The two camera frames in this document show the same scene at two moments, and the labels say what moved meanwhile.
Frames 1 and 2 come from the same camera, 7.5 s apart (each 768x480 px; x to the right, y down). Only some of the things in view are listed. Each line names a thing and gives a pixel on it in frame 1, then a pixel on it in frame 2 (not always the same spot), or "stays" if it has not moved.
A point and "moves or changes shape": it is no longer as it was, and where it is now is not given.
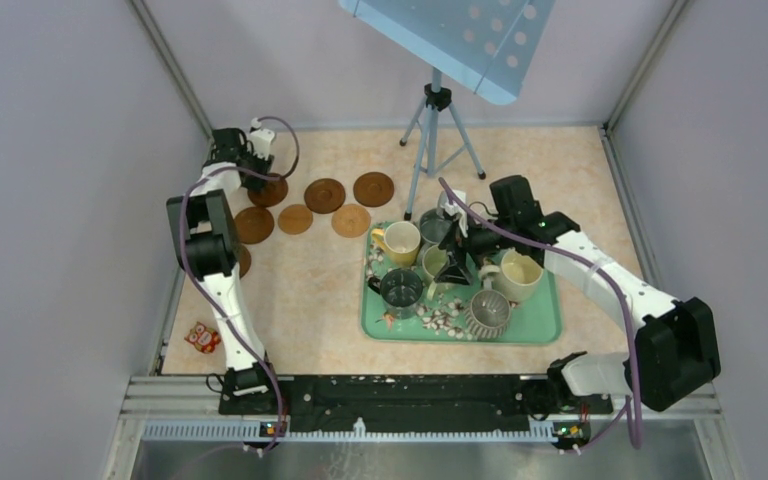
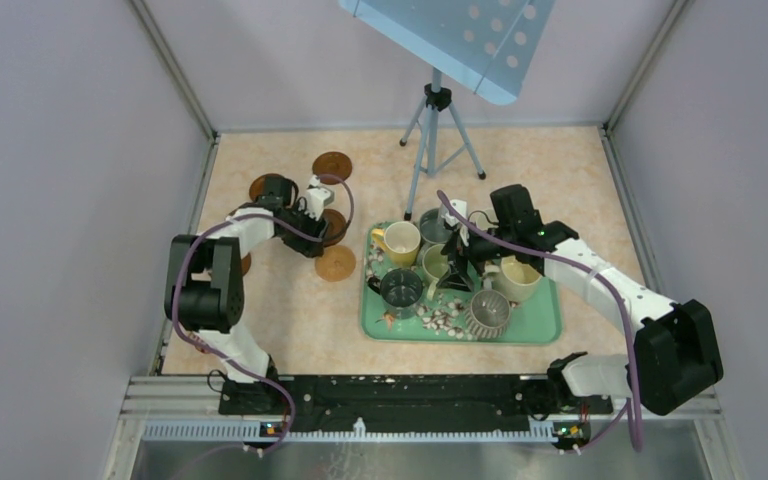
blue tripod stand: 437,98 stays
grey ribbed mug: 433,226 stays
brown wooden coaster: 245,261 stays
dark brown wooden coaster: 324,195 -> 335,227
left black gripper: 264,165 -> 308,245
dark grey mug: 400,290 stays
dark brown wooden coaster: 274,193 moves or changes shape
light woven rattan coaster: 351,220 -> 337,264
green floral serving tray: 402,303 stays
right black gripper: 457,248 stays
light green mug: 434,261 stays
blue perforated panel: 486,46 stays
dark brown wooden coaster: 373,189 -> 257,186
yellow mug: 401,241 stays
